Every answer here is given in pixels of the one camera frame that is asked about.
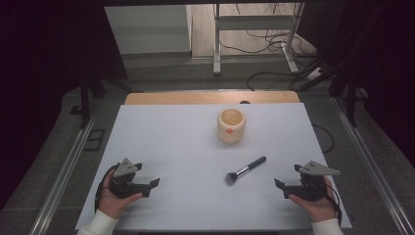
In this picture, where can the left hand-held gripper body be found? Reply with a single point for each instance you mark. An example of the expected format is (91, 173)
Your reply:
(124, 168)

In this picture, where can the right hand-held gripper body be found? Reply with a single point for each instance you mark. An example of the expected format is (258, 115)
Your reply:
(313, 182)

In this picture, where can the person's right hand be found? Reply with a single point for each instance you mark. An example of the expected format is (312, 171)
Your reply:
(318, 209)

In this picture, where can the person's left hand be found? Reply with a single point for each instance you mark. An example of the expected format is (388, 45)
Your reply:
(112, 204)

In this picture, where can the dark floor socket plate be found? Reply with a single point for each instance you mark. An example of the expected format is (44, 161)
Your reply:
(94, 139)

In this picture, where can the white table mat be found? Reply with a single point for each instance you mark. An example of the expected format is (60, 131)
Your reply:
(189, 156)

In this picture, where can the cream cup with orange mark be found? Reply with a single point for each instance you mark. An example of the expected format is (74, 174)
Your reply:
(231, 129)

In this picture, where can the black metal stand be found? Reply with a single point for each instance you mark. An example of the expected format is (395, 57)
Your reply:
(85, 98)
(350, 98)

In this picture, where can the wooden table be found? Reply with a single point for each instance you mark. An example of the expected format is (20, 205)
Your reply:
(195, 97)

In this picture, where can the white power strip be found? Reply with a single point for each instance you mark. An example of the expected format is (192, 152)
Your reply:
(314, 73)

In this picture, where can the dark curtain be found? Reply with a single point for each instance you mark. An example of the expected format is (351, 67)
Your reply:
(49, 65)
(385, 65)

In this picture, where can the white cabinet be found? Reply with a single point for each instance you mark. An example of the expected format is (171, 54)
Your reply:
(150, 29)

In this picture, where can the metal floor rail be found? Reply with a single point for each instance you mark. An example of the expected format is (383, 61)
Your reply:
(375, 169)
(62, 179)

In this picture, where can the white metal desk frame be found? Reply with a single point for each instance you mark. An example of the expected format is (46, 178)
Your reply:
(253, 22)

